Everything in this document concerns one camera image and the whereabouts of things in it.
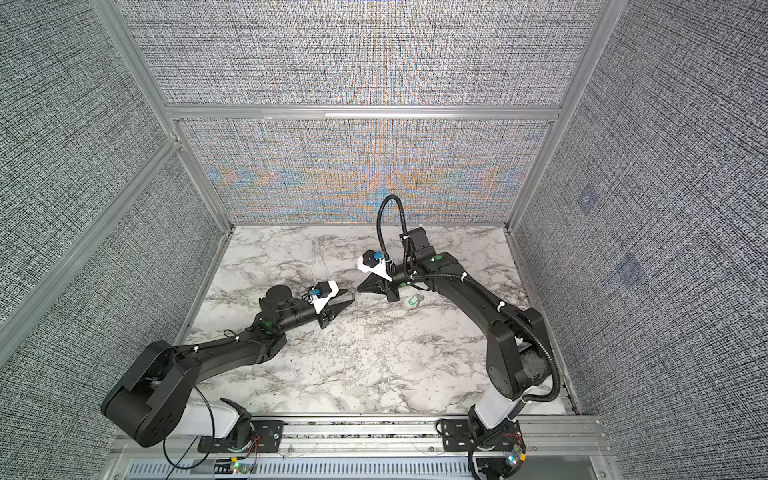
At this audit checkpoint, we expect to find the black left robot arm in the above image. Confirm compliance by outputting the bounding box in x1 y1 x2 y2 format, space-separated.
101 281 354 451

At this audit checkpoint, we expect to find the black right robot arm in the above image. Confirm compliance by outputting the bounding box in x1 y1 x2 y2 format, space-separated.
357 228 561 431

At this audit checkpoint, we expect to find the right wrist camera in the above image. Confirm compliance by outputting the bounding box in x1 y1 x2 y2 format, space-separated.
357 250 393 282

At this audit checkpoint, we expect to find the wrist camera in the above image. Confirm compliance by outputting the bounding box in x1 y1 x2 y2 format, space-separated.
308 280 340 314
357 250 393 282

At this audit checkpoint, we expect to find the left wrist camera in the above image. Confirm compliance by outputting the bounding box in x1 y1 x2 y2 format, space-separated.
308 280 340 314

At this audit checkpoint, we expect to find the black corrugated cable conduit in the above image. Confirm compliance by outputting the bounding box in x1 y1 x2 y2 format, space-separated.
375 194 563 403

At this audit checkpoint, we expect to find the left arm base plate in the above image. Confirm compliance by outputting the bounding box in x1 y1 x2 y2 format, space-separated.
197 420 285 455

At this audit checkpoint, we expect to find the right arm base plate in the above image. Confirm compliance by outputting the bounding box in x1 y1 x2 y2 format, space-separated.
435 418 527 453

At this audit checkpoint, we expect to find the aluminium front rail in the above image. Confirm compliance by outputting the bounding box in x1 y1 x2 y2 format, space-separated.
99 414 622 479

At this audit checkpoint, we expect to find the aluminium enclosure frame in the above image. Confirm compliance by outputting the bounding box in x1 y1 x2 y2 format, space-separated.
0 0 630 368

